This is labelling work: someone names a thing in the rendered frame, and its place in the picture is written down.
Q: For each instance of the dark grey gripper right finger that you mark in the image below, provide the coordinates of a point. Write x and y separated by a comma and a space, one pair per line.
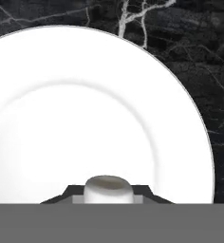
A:
145, 193

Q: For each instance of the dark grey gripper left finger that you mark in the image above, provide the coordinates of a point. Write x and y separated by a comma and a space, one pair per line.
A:
69, 193

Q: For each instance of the white marshmallow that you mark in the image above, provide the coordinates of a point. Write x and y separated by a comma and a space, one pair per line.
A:
108, 191

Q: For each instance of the white round plate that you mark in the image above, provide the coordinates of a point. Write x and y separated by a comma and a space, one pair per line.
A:
85, 104

